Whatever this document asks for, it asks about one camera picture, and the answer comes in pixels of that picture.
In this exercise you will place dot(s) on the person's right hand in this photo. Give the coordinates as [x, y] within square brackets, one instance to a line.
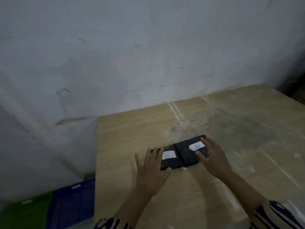
[215, 162]

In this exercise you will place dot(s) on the person's left hand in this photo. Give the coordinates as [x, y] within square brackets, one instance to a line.
[150, 175]

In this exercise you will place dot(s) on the person's right thumb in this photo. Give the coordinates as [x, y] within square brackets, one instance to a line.
[201, 156]

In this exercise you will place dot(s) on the person's left thumb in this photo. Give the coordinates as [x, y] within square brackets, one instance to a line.
[166, 171]

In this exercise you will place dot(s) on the person's left middle finger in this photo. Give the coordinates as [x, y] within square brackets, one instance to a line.
[155, 156]

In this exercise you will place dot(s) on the person's left little finger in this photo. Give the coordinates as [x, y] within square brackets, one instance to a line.
[138, 162]

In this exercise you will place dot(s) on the black block with curly mark label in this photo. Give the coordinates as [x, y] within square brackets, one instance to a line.
[172, 162]

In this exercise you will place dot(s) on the black block with angular mark label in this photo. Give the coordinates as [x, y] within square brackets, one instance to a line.
[188, 156]

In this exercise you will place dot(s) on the person's right forearm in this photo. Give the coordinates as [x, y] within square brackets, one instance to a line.
[245, 190]

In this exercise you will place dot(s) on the person's left forearm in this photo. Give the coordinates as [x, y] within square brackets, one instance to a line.
[133, 207]

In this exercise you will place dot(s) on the striped left sleeve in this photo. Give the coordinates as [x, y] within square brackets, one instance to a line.
[112, 224]

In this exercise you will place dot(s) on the striped sleeve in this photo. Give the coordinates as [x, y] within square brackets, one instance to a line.
[276, 215]
[112, 224]

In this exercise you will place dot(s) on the blue plastic crate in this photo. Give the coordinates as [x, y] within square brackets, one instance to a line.
[71, 203]

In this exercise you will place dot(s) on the striped right sleeve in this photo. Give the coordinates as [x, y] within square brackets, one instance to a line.
[276, 215]

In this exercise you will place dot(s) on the green plastic crate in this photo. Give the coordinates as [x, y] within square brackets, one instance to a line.
[26, 214]

